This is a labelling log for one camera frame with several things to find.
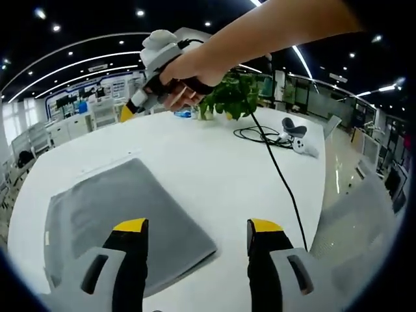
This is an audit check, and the green potted plant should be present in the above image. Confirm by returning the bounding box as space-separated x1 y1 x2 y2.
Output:
198 71 261 122

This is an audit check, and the white table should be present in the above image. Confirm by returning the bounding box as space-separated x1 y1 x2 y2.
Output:
8 107 327 312

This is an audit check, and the person's right hand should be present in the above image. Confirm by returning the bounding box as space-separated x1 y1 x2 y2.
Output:
159 48 229 111

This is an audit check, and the white controller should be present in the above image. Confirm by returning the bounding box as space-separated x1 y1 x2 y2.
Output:
292 139 321 159

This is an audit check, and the grey towel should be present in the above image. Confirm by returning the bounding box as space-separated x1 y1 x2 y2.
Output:
44 158 218 298

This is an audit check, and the grey curved object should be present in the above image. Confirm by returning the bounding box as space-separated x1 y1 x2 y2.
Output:
281 117 308 138

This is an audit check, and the black bag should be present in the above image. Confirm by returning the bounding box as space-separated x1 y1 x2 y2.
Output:
18 151 35 167

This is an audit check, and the white office chair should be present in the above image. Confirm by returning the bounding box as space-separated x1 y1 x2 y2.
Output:
92 100 118 128
27 126 53 154

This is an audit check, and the grey mesh chair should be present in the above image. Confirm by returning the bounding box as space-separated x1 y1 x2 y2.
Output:
308 175 402 312

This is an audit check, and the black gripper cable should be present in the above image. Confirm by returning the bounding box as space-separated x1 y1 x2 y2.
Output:
248 53 309 254

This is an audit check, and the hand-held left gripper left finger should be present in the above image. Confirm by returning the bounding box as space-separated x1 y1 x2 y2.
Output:
40 218 150 312

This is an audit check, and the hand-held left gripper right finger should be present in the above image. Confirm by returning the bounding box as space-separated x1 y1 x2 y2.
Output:
246 218 331 312

